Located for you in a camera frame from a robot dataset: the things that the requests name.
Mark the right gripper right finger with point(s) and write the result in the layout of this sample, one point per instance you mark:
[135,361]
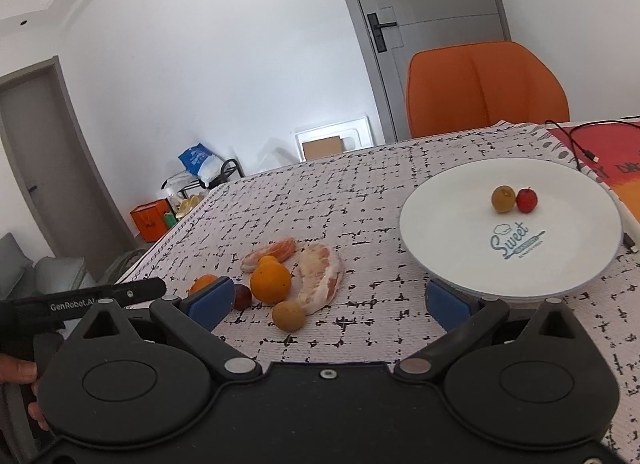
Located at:
[528,378]

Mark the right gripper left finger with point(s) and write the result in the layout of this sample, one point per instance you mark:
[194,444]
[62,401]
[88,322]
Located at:
[112,385]

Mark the small tangerine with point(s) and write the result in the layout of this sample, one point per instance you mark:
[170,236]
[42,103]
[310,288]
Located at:
[201,282]
[268,259]

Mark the dark red plum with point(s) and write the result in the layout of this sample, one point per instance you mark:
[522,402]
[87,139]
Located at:
[243,297]

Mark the brown round fruit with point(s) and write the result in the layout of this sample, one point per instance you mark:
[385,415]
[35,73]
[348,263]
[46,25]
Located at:
[503,199]
[288,316]

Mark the medium orange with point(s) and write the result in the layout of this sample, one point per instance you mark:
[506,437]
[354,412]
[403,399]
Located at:
[271,283]

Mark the small red apple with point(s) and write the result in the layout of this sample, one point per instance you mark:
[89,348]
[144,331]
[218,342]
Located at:
[526,200]

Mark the large peeled pomelo segment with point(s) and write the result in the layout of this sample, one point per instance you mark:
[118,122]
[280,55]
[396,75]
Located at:
[321,271]

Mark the small tangerine back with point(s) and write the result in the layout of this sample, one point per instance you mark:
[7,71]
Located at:
[268,259]

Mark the grey cushion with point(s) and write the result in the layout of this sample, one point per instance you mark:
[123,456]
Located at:
[23,278]

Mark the grey door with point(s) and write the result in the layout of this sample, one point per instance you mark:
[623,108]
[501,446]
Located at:
[55,170]
[422,25]

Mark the orange shopping bag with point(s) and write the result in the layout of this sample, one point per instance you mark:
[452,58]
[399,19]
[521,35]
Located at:
[149,218]

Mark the white plate with logo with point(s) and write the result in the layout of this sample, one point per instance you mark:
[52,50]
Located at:
[450,228]

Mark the peeled orange-pink citrus segment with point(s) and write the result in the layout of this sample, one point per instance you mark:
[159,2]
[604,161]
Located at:
[280,250]

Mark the patterned white tablecloth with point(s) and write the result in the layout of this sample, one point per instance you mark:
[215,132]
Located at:
[351,202]

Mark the blue and white bag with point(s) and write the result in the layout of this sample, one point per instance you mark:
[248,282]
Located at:
[201,163]

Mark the black metal rack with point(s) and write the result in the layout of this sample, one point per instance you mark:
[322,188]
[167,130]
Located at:
[184,185]

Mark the red orange table mat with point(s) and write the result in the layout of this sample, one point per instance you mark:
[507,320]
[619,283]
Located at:
[609,149]

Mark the white framed board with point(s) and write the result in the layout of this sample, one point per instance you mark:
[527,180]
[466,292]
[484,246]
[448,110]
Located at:
[337,138]

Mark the orange chair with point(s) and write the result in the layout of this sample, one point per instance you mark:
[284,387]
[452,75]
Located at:
[458,88]

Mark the black door handle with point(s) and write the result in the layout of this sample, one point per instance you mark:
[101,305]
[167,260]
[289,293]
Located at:
[377,31]

